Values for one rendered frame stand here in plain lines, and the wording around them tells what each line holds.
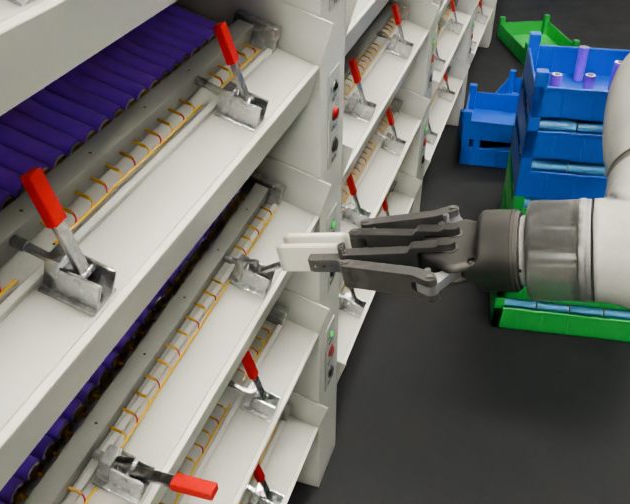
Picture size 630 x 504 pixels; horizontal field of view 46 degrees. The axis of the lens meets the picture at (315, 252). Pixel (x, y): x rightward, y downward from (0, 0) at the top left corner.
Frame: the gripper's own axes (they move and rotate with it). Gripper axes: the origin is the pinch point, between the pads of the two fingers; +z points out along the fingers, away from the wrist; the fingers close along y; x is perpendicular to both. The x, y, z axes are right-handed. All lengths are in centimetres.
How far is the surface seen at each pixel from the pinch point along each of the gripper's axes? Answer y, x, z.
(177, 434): -20.7, -4.8, 6.8
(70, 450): -27.6, 0.3, 10.9
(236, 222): 5.4, 0.4, 11.1
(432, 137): 112, -41, 15
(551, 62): 85, -14, -16
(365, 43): 63, 1, 12
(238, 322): -6.0, -4.5, 7.4
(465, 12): 156, -23, 12
